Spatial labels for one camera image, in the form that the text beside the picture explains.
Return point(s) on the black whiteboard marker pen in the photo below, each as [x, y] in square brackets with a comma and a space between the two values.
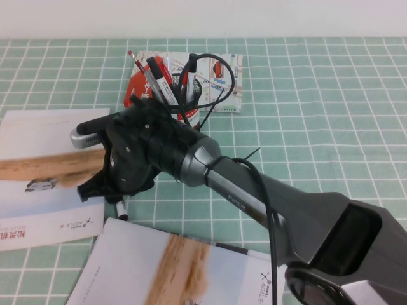
[121, 209]

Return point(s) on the black capped whiteboard marker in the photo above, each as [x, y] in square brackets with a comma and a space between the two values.
[159, 79]
[191, 68]

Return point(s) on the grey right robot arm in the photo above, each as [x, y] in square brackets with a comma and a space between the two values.
[318, 216]

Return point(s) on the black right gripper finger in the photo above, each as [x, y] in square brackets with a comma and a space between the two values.
[140, 190]
[92, 190]

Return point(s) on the green checked tablecloth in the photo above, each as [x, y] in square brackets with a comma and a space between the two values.
[318, 111]

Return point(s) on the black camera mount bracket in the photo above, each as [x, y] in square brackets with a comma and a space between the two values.
[93, 124]

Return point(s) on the red gel pen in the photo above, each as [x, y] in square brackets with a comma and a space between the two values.
[140, 67]

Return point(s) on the red paper pack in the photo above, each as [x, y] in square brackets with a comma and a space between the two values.
[133, 89]

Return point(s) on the black zip tie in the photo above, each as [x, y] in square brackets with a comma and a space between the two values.
[208, 173]

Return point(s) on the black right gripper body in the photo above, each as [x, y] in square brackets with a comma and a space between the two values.
[133, 149]

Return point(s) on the desert brochure with red characters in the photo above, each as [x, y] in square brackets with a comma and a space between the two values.
[38, 143]

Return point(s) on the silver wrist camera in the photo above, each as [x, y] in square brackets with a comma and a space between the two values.
[84, 141]

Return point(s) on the red capped marker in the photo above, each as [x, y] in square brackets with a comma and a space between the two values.
[162, 66]

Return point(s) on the slim red pen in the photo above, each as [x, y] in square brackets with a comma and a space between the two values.
[184, 74]

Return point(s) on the street map booklet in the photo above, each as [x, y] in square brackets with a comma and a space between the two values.
[237, 92]

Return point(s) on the desert photo brochure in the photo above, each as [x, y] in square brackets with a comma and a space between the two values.
[133, 263]

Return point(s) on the black mesh pen holder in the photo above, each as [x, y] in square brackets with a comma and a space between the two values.
[194, 116]

